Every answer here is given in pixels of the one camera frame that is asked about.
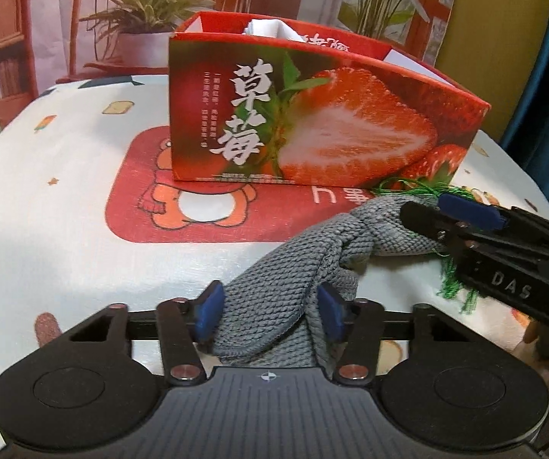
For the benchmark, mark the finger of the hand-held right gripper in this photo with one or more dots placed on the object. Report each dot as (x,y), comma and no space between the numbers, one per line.
(427,220)
(470,213)

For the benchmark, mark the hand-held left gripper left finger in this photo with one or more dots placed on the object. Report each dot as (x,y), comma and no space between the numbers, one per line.
(210,313)

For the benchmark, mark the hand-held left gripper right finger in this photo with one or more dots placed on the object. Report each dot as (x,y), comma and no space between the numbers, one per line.
(331,313)

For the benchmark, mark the grey knit cloth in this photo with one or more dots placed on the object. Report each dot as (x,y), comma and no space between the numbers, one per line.
(293,272)

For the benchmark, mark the red strawberry print box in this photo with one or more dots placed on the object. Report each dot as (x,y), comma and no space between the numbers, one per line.
(341,119)

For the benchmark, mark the white paper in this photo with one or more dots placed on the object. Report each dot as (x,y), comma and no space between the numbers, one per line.
(269,28)

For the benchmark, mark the green tassel fringe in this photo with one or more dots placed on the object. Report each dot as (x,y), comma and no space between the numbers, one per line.
(461,287)

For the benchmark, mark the blue curtain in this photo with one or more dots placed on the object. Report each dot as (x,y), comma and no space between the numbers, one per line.
(542,105)

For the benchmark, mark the wall poster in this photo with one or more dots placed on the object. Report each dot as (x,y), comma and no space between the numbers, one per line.
(54,19)

